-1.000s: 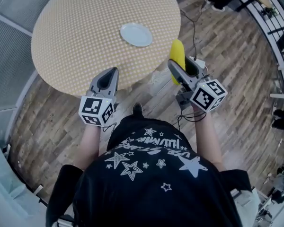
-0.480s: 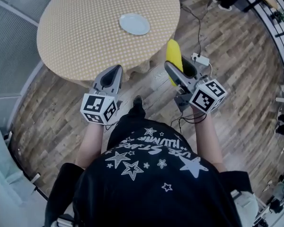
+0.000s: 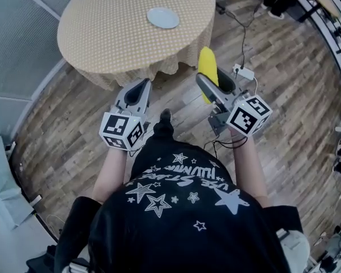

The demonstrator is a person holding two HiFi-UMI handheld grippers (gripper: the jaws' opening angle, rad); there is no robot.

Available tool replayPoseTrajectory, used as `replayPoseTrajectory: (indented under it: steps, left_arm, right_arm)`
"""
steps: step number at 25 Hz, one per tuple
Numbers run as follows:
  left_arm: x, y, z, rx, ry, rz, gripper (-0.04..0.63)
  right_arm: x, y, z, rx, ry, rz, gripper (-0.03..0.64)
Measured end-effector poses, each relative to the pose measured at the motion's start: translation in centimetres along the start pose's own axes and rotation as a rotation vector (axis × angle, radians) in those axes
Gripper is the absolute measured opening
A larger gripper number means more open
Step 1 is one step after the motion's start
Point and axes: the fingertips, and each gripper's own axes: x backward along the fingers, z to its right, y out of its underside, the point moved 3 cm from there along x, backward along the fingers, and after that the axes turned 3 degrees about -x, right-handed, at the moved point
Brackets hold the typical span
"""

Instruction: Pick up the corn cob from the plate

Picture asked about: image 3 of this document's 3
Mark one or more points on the person's right forearm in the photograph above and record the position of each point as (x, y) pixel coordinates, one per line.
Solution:
(247, 166)

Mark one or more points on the white round plate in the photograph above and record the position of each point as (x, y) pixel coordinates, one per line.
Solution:
(162, 18)

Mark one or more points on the black star print shirt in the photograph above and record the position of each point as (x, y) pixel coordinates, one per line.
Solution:
(182, 223)

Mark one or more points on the light wooden desk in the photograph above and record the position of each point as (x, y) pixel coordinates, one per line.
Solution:
(326, 0)

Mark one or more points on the white power strip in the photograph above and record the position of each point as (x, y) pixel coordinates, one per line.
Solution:
(244, 72)

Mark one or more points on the person's black trouser leg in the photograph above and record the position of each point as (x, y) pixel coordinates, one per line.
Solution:
(163, 131)

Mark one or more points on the white shelving rack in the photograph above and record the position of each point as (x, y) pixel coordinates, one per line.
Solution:
(332, 47)

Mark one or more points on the person's black shoe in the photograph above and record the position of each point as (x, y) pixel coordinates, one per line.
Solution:
(165, 115)

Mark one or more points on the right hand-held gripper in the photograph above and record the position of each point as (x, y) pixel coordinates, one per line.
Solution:
(248, 115)

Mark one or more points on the pale grey cabinet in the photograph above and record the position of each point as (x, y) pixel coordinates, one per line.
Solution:
(8, 198)

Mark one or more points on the yellow dotted tablecloth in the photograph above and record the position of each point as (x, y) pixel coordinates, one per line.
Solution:
(116, 38)

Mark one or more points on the white hip pouch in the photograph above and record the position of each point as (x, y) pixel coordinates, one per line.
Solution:
(294, 244)

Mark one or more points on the person's left forearm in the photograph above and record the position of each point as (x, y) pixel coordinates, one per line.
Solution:
(110, 169)

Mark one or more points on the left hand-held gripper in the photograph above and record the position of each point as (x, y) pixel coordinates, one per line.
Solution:
(122, 129)

